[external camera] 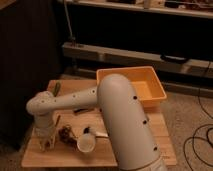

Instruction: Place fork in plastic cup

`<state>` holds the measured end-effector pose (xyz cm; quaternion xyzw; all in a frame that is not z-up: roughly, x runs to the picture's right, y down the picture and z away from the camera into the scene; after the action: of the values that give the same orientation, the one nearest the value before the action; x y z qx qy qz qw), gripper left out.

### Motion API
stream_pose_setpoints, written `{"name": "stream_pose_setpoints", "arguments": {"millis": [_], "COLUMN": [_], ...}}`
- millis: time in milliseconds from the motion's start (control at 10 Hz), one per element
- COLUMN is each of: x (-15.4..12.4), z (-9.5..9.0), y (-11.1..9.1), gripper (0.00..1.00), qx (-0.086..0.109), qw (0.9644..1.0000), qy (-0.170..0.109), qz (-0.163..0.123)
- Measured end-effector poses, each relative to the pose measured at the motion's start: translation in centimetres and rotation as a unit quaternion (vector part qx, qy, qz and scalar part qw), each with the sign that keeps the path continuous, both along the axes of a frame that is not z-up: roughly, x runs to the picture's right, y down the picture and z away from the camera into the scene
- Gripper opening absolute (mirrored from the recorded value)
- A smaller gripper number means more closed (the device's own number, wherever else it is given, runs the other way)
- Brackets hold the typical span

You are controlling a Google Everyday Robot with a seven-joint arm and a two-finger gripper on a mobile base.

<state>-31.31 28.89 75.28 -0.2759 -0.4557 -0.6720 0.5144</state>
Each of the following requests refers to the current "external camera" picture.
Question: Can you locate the green pea pod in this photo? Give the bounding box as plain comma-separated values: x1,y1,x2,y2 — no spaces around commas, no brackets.
53,82,61,97

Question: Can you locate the striped brown block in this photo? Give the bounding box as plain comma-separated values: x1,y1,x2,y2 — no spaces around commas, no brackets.
73,108,94,115

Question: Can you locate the yellow plastic bin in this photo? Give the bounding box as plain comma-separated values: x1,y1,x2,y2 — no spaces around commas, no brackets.
96,66,167,107

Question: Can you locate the white bowl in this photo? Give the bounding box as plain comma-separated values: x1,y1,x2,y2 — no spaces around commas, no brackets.
77,134,96,153

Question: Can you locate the black floor cable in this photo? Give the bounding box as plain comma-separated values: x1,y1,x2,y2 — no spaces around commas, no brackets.
182,61,213,171

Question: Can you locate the wooden fork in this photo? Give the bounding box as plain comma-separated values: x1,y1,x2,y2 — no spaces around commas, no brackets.
55,115,61,127

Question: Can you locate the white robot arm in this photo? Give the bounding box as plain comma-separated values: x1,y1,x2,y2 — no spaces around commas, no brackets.
26,74,167,171

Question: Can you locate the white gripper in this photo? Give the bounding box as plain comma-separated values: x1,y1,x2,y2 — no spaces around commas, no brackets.
35,115,56,152

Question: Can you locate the brown dried flower bunch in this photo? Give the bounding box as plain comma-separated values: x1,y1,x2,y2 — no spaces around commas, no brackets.
58,125,77,146

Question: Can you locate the metal shelf rack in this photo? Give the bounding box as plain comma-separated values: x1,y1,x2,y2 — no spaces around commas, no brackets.
65,0,213,73

